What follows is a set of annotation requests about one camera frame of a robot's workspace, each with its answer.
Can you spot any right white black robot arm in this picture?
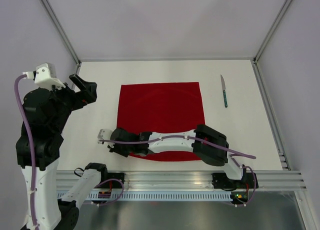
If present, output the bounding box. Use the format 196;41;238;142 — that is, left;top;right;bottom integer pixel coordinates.
100;124;255;191

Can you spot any white slotted cable duct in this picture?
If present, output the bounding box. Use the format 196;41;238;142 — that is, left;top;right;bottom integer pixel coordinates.
56;191;232;201

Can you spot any aluminium frame post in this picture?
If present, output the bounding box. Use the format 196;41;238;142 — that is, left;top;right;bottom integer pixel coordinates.
39;0;81;66
252;0;294;65

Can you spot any right aluminium frame post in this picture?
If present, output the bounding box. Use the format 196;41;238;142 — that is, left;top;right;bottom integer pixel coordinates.
252;0;294;65

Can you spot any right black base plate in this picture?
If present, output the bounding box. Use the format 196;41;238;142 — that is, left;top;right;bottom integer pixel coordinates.
211;172;259;191

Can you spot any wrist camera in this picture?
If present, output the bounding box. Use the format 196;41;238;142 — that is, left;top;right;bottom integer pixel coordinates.
97;129;113;144
22;63;66;91

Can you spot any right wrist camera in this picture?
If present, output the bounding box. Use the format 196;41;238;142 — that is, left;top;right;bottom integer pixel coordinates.
97;129;113;144

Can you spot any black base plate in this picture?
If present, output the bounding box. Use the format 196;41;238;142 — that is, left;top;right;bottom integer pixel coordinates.
211;172;259;191
99;172;125;190

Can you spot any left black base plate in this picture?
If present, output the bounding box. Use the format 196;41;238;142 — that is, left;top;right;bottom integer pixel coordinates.
99;172;125;190

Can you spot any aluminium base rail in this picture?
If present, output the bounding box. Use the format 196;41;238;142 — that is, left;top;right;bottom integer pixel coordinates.
56;170;308;192

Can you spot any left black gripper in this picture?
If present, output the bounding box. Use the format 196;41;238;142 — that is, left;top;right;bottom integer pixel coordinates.
48;72;97;131

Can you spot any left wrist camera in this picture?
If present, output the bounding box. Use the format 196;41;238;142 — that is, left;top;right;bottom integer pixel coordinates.
22;63;66;91

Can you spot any red cloth napkin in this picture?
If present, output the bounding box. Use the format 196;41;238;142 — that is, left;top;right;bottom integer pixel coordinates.
116;82;206;163

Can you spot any left aluminium frame post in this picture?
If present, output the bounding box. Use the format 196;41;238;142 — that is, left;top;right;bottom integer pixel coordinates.
39;0;81;66

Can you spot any green handled knife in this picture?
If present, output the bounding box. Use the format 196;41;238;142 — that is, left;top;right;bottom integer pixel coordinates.
220;75;228;108

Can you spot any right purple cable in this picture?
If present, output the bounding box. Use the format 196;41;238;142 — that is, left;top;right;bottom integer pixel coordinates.
102;133;258;208

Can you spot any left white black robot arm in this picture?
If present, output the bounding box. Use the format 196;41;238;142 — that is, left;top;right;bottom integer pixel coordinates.
15;74;109;230

